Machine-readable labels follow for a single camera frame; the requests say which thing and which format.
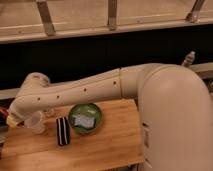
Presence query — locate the left metal rail bracket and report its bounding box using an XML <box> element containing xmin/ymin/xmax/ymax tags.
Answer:
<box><xmin>36</xmin><ymin>0</ymin><xmax>55</xmax><ymax>36</ymax></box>

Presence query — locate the middle metal rail bracket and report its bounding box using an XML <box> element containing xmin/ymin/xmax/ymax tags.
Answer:
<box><xmin>107</xmin><ymin>0</ymin><xmax>117</xmax><ymax>30</ymax></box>

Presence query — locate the light blue sponge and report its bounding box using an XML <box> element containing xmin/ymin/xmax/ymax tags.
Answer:
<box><xmin>74</xmin><ymin>115</ymin><xmax>96</xmax><ymax>129</ymax></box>

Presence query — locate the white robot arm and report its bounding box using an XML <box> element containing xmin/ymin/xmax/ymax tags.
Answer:
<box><xmin>6</xmin><ymin>62</ymin><xmax>213</xmax><ymax>171</ymax></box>

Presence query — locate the translucent ceramic cup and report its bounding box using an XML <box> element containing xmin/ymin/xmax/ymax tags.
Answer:
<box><xmin>24</xmin><ymin>111</ymin><xmax>45</xmax><ymax>134</ymax></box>

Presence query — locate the metal rail bracket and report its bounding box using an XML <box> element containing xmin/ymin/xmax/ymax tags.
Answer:
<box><xmin>36</xmin><ymin>0</ymin><xmax>55</xmax><ymax>36</ymax></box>
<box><xmin>186</xmin><ymin>0</ymin><xmax>205</xmax><ymax>23</ymax></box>
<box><xmin>107</xmin><ymin>0</ymin><xmax>117</xmax><ymax>30</ymax></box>

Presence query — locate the black white striped block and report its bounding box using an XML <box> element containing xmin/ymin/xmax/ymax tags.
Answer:
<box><xmin>56</xmin><ymin>117</ymin><xmax>70</xmax><ymax>146</ymax></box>

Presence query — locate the wooden cutting board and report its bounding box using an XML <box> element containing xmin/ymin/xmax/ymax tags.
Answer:
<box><xmin>0</xmin><ymin>100</ymin><xmax>143</xmax><ymax>171</ymax></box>

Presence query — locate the right metal rail bracket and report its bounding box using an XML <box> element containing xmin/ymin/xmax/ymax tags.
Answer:
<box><xmin>186</xmin><ymin>0</ymin><xmax>205</xmax><ymax>23</ymax></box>

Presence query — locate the clear bottle in background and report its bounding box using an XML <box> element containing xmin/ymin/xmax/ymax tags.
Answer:
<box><xmin>182</xmin><ymin>51</ymin><xmax>195</xmax><ymax>67</ymax></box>

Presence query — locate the green round bowl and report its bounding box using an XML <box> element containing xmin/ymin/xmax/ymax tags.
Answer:
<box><xmin>68</xmin><ymin>103</ymin><xmax>103</xmax><ymax>134</ymax></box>

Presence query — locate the small clear plastic bottle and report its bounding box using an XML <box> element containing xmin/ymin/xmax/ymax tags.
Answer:
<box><xmin>45</xmin><ymin>108</ymin><xmax>55</xmax><ymax>117</ymax></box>

